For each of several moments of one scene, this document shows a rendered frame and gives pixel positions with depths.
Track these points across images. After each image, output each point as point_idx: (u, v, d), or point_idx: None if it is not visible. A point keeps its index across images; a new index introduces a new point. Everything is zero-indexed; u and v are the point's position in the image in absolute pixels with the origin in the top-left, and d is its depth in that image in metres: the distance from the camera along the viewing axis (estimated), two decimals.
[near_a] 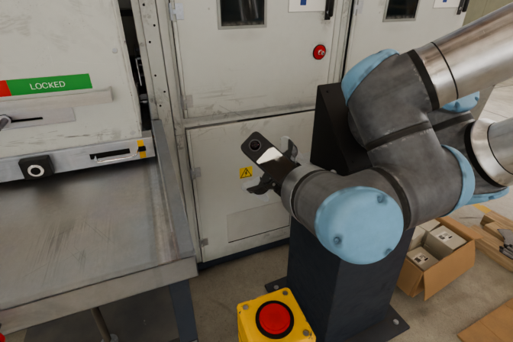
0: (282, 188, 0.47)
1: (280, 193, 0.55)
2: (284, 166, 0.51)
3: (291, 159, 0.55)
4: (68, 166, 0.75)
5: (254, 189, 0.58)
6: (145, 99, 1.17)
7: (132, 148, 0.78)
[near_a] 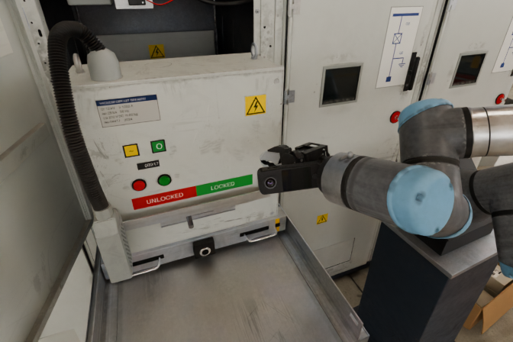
0: (326, 197, 0.50)
1: None
2: (304, 174, 0.53)
3: (298, 156, 0.56)
4: (223, 243, 0.90)
5: None
6: None
7: (271, 225, 0.94)
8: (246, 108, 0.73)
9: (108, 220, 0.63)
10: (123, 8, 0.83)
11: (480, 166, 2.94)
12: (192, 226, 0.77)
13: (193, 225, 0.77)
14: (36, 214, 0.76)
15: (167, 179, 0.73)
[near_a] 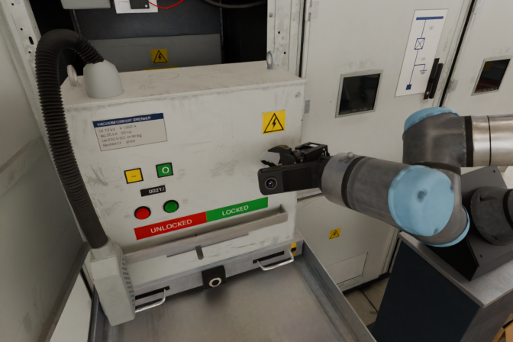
0: (326, 197, 0.50)
1: None
2: (305, 174, 0.53)
3: (298, 156, 0.56)
4: (234, 272, 0.81)
5: None
6: None
7: (286, 250, 0.85)
8: (264, 126, 0.65)
9: (107, 258, 0.55)
10: (124, 11, 0.74)
11: None
12: (202, 256, 0.69)
13: (203, 256, 0.69)
14: (27, 243, 0.68)
15: (174, 205, 0.65)
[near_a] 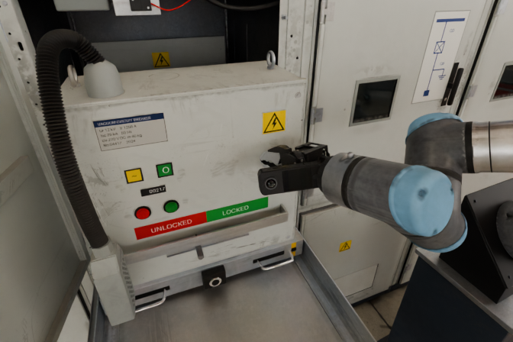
0: (326, 198, 0.50)
1: None
2: (305, 175, 0.53)
3: (298, 156, 0.56)
4: (234, 271, 0.81)
5: None
6: None
7: (286, 250, 0.85)
8: (264, 126, 0.65)
9: (107, 257, 0.55)
10: (124, 14, 0.68)
11: None
12: (202, 256, 0.69)
13: (203, 256, 0.69)
14: (16, 271, 0.61)
15: (174, 205, 0.65)
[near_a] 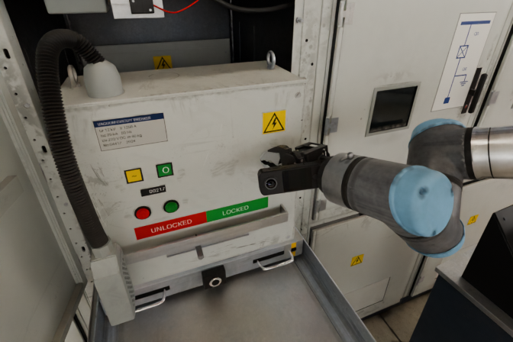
0: (326, 198, 0.50)
1: None
2: (305, 175, 0.53)
3: (298, 157, 0.56)
4: (234, 271, 0.81)
5: None
6: None
7: (286, 250, 0.85)
8: (264, 126, 0.65)
9: (107, 257, 0.55)
10: (124, 17, 0.61)
11: None
12: (202, 256, 0.69)
13: (203, 256, 0.69)
14: (1, 307, 0.54)
15: (174, 205, 0.65)
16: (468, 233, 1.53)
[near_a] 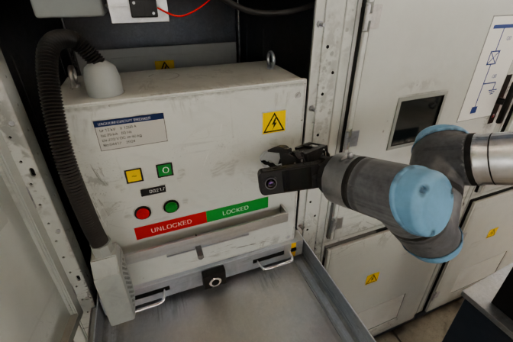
0: (326, 198, 0.50)
1: None
2: (305, 175, 0.53)
3: (298, 157, 0.56)
4: (234, 271, 0.81)
5: None
6: None
7: (286, 250, 0.85)
8: (264, 126, 0.65)
9: (107, 258, 0.55)
10: (123, 21, 0.53)
11: None
12: (202, 256, 0.69)
13: (203, 256, 0.69)
14: None
15: (174, 205, 0.65)
16: (486, 246, 1.45)
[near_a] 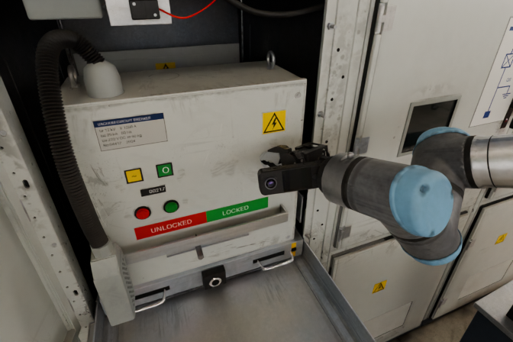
0: (326, 198, 0.50)
1: None
2: (305, 175, 0.53)
3: (298, 157, 0.56)
4: (234, 272, 0.81)
5: None
6: None
7: (286, 250, 0.85)
8: (264, 126, 0.65)
9: (107, 258, 0.55)
10: (123, 23, 0.50)
11: None
12: (202, 256, 0.69)
13: (203, 256, 0.69)
14: None
15: (174, 205, 0.65)
16: (495, 253, 1.42)
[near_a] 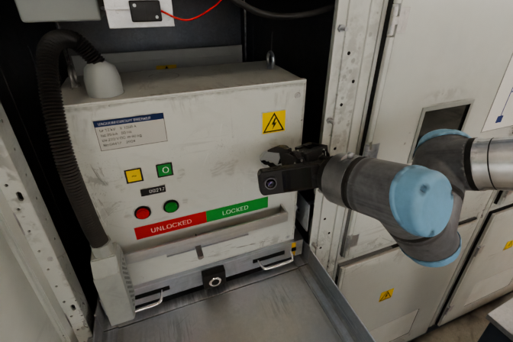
0: (326, 198, 0.50)
1: None
2: (305, 175, 0.53)
3: (298, 157, 0.56)
4: (234, 271, 0.82)
5: None
6: None
7: (286, 250, 0.85)
8: (264, 126, 0.65)
9: (107, 257, 0.55)
10: (122, 26, 0.47)
11: None
12: (202, 256, 0.69)
13: (203, 256, 0.69)
14: None
15: (174, 205, 0.65)
16: (502, 259, 1.39)
